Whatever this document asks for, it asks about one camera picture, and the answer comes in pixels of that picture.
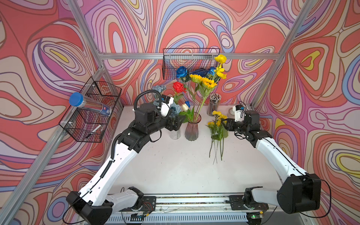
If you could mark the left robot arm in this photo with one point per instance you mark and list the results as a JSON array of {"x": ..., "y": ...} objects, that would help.
[{"x": 93, "y": 202}]

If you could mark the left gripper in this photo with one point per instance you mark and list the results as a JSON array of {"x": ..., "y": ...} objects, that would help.
[{"x": 175, "y": 125}]

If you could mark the white marker pen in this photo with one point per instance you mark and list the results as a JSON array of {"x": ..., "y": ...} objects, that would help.
[{"x": 93, "y": 131}]

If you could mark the tall yellow flower sprig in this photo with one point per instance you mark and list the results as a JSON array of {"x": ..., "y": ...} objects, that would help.
[{"x": 219, "y": 71}]

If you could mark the wire basket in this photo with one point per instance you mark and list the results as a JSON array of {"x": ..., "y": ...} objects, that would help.
[
  {"x": 196, "y": 60},
  {"x": 81, "y": 122}
]

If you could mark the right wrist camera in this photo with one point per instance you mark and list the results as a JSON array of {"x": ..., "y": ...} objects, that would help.
[{"x": 239, "y": 112}]

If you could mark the white tulip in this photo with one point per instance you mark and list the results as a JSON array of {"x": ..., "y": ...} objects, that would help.
[{"x": 185, "y": 107}]

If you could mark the back wire basket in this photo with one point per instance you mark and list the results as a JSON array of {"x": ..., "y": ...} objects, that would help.
[{"x": 196, "y": 60}]

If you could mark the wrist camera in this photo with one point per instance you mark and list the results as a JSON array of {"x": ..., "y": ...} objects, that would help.
[
  {"x": 166, "y": 102},
  {"x": 239, "y": 112}
]

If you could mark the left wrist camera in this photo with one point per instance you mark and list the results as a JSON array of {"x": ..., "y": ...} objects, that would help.
[{"x": 166, "y": 102}]

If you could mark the tube with blue cap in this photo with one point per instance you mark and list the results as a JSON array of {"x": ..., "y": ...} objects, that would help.
[{"x": 86, "y": 103}]

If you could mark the clear textured glass vase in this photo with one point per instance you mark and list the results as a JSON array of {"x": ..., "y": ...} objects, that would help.
[{"x": 175, "y": 134}]

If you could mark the red rose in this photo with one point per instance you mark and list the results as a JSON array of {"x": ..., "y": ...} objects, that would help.
[{"x": 179, "y": 88}]

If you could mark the blue tulip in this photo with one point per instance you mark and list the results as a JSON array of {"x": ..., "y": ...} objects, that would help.
[{"x": 188, "y": 104}]

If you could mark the pink ribbed glass vase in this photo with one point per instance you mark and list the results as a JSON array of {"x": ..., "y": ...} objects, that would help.
[{"x": 192, "y": 130}]

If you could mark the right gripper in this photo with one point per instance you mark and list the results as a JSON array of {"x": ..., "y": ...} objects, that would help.
[{"x": 229, "y": 124}]

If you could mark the left wire basket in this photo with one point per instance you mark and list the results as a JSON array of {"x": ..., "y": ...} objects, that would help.
[{"x": 81, "y": 122}]

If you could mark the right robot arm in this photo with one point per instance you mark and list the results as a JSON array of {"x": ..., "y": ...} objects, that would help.
[{"x": 300, "y": 190}]

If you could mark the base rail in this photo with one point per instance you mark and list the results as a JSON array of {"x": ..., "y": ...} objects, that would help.
[{"x": 180, "y": 209}]

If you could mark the tall sunflower bunch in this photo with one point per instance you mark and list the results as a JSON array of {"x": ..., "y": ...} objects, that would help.
[{"x": 205, "y": 86}]

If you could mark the clear tape roll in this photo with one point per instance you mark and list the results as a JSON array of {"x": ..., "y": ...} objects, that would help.
[{"x": 231, "y": 113}]

